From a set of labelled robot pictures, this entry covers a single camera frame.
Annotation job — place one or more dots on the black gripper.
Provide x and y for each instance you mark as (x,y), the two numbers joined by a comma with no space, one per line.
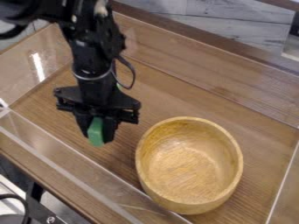
(98,98)

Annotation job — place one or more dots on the green rectangular block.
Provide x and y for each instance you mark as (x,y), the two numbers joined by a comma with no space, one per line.
(95,132)

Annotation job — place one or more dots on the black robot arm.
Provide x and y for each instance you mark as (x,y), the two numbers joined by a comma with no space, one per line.
(89,28)

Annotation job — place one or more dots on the brown wooden bowl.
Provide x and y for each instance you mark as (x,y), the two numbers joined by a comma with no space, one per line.
(190,164)

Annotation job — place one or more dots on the black table leg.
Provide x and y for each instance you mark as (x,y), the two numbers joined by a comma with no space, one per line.
(35,192)

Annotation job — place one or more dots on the clear acrylic tray wall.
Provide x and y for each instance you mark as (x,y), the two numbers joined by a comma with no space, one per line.
(82,183)

